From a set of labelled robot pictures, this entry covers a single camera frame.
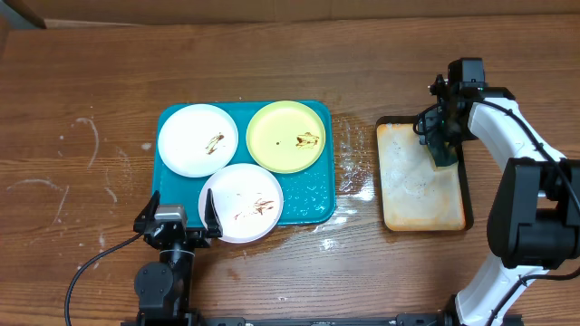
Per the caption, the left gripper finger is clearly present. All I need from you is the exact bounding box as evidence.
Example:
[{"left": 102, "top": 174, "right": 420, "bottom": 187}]
[
  {"left": 133, "top": 190, "right": 160, "bottom": 234},
  {"left": 204, "top": 188, "right": 223, "bottom": 238}
]

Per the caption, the dark green sponge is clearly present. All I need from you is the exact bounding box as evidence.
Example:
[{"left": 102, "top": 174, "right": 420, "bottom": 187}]
[{"left": 428, "top": 142, "right": 458, "bottom": 168}]

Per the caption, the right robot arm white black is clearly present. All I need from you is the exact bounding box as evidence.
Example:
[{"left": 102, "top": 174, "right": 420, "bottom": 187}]
[{"left": 413, "top": 72, "right": 579, "bottom": 325}]

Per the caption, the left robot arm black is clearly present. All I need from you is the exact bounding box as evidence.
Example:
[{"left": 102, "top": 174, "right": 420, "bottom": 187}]
[{"left": 133, "top": 190, "right": 223, "bottom": 326}]

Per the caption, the black tray with soapy water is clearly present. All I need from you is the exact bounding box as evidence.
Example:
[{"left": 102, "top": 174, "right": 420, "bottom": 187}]
[{"left": 376, "top": 116, "right": 473, "bottom": 232}]

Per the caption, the white plate bottom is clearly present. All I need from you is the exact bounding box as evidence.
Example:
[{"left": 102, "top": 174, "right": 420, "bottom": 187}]
[{"left": 198, "top": 163, "right": 284, "bottom": 244}]

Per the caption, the white plate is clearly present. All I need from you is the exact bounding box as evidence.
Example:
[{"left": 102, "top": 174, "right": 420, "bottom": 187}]
[
  {"left": 198, "top": 163, "right": 284, "bottom": 244},
  {"left": 157, "top": 104, "right": 238, "bottom": 177}
]

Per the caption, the white plate top left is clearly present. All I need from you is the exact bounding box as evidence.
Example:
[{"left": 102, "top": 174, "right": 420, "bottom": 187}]
[{"left": 157, "top": 104, "right": 238, "bottom": 177}]

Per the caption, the yellow-green plate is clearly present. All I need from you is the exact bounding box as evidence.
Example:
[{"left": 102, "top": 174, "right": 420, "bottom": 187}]
[{"left": 246, "top": 101, "right": 326, "bottom": 174}]

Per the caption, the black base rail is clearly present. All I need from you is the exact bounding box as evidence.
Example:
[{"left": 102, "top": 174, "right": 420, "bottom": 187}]
[{"left": 121, "top": 312, "right": 525, "bottom": 326}]

